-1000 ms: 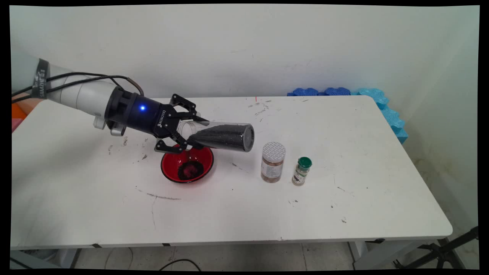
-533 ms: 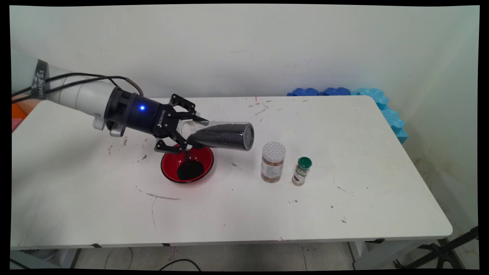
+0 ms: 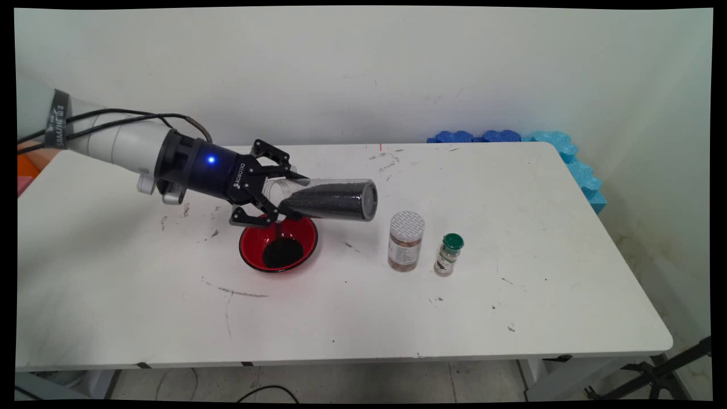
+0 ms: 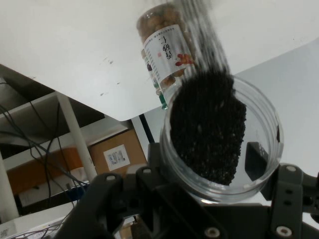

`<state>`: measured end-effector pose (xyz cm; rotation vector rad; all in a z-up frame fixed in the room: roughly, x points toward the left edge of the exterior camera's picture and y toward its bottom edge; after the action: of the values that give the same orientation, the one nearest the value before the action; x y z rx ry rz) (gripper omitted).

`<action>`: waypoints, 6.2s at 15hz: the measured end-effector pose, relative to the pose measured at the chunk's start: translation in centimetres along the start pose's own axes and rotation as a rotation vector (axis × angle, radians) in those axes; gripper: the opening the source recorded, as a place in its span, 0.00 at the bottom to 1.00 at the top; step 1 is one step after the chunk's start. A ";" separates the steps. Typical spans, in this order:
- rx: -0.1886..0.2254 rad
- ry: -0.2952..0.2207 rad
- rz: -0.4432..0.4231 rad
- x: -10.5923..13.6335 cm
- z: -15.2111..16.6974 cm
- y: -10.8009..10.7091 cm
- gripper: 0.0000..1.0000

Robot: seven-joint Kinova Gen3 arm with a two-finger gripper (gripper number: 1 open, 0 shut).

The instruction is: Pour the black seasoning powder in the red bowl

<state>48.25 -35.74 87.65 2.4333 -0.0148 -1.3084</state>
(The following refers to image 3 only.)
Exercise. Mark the pile of black seeds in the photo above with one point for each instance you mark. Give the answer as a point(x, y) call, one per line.
point(282, 254)

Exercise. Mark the orange box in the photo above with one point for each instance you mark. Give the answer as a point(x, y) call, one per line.
point(25, 167)

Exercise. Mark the red bowl with black rim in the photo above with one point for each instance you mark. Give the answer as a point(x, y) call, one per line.
point(253, 250)

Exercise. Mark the white table leg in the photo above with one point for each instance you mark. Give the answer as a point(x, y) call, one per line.
point(568, 378)

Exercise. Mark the black tripod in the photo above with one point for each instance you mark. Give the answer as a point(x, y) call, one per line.
point(659, 375)

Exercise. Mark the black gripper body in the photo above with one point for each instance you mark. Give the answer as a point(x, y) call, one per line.
point(210, 170)

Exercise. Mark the clear jar of black seeds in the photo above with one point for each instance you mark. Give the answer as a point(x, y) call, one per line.
point(335, 201)

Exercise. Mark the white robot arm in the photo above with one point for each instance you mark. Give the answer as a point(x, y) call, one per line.
point(125, 145)

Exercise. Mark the dark blue foam piece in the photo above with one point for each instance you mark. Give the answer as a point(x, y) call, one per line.
point(454, 137)
point(501, 136)

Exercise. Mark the small spice bottle green cap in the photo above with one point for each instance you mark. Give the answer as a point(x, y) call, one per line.
point(448, 255)

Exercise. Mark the spice jar with white lid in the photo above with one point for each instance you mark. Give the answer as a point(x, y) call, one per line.
point(406, 244)

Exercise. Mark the light blue foam mat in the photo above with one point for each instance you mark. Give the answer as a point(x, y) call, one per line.
point(585, 176)

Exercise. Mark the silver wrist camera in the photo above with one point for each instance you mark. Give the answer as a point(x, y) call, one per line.
point(170, 194)

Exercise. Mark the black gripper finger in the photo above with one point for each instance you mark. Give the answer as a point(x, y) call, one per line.
point(272, 154)
point(250, 218)

